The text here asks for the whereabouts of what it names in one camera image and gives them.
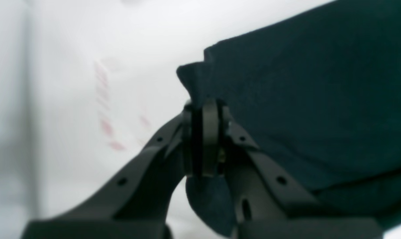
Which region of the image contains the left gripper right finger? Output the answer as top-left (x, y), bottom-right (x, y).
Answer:
top-left (202, 99), bottom-right (383, 239)

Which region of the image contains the black T-shirt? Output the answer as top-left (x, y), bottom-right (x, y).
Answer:
top-left (177, 0), bottom-right (401, 230)

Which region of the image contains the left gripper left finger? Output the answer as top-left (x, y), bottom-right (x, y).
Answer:
top-left (22, 102), bottom-right (203, 239)

